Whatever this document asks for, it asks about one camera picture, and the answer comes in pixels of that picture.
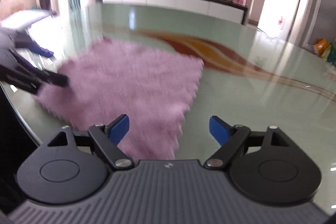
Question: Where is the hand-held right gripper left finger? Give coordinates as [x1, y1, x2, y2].
[47, 114, 135, 170]

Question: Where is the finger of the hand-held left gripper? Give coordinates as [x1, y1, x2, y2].
[14, 35, 55, 58]
[10, 49, 70, 87]

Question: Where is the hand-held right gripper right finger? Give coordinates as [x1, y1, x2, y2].
[204, 116, 290, 170]

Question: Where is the grey and pink towel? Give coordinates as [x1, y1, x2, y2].
[34, 36, 205, 161]

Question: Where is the orange snack bag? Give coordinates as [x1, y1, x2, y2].
[314, 39, 331, 56]

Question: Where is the green plastic bag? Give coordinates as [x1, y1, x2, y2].
[325, 43, 336, 64]

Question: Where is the white television cabinet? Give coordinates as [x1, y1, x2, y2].
[101, 0, 248, 25]

